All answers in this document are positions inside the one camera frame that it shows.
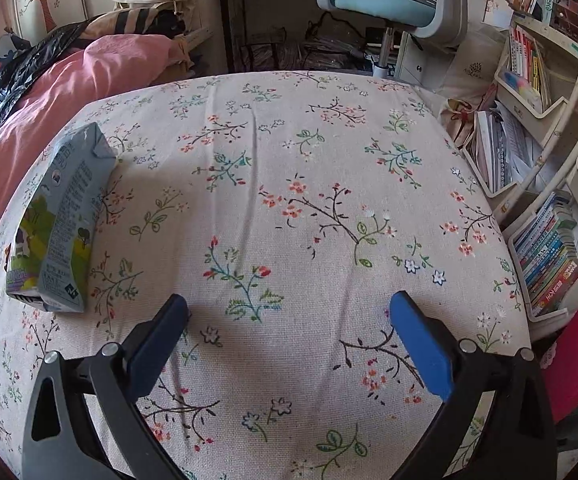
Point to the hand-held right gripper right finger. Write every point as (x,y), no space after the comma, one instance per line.
(421,345)

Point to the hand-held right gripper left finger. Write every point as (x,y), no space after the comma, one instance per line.
(161,332)

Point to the blue-grey milk carton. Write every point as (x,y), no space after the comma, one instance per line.
(64,210)

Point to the row of colourful books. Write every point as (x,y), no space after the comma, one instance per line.
(549,257)

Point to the stack of magazines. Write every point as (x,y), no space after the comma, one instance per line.
(494,152)

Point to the floral tablecloth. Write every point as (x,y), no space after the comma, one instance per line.
(294,160)

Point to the pink bed blanket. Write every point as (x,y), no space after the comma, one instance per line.
(29,110)

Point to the pastel pencil pouch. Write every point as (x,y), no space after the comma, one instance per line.
(521,87)

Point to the white tree print tote bag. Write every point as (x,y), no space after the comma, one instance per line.
(474,70)

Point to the white drawer cabinet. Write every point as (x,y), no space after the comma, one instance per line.
(419,60)

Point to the shiny black plastic bag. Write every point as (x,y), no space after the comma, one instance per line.
(24,70)

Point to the clear bag of papers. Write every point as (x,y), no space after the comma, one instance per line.
(269,52)
(334,47)

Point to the row of upright thin books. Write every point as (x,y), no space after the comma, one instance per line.
(526,57)

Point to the striped beige bag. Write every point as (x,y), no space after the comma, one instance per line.
(134,20)

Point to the grey blue office chair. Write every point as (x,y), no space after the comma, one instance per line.
(379,2)

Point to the brown grid organizer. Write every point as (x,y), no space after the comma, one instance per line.
(569,15)

